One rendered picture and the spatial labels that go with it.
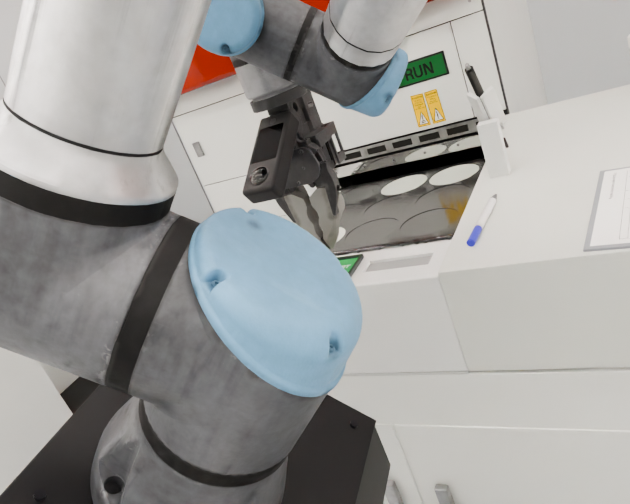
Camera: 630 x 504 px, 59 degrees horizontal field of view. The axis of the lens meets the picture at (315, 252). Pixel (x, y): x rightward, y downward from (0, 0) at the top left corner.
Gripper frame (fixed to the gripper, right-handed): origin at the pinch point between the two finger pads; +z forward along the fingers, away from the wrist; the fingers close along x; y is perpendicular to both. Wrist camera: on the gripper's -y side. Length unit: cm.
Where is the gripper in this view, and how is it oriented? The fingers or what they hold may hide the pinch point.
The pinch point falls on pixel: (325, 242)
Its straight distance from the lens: 74.1
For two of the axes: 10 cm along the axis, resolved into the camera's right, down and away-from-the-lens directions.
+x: -8.5, 1.3, 5.1
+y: 3.9, -4.8, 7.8
